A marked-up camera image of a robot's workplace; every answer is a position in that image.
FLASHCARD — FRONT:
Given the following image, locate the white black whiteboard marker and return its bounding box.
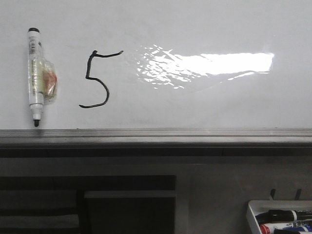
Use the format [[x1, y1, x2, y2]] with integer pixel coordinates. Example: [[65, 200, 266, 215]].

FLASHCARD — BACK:
[[27, 27, 58, 127]]

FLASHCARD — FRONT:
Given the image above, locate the white whiteboard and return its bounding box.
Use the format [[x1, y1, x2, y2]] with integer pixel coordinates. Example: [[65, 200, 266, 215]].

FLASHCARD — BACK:
[[0, 0, 312, 129]]

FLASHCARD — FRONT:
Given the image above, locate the dark cabinet with white shelf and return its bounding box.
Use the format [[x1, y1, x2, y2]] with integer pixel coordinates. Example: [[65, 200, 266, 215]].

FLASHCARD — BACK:
[[0, 175, 176, 234]]

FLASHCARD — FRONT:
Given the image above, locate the white marker tray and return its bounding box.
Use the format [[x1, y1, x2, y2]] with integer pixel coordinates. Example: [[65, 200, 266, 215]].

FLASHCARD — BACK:
[[246, 200, 312, 234]]

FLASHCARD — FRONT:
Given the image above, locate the black capped marker in tray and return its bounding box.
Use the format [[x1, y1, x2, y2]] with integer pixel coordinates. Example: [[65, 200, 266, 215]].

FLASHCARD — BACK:
[[255, 210, 312, 224]]

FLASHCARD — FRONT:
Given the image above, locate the red capped marker in tray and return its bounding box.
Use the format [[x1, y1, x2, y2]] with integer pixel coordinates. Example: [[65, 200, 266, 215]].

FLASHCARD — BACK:
[[259, 221, 312, 234]]

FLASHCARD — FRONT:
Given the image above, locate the blue marker in tray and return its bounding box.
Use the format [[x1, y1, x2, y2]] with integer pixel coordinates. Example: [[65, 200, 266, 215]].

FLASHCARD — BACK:
[[273, 226, 312, 234]]

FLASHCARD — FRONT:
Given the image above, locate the grey aluminium whiteboard frame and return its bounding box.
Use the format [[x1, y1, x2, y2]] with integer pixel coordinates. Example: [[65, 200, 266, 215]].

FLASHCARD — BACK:
[[0, 129, 312, 158]]

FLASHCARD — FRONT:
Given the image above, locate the left black wall hook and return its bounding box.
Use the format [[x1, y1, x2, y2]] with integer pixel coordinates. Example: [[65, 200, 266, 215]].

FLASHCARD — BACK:
[[269, 189, 276, 200]]

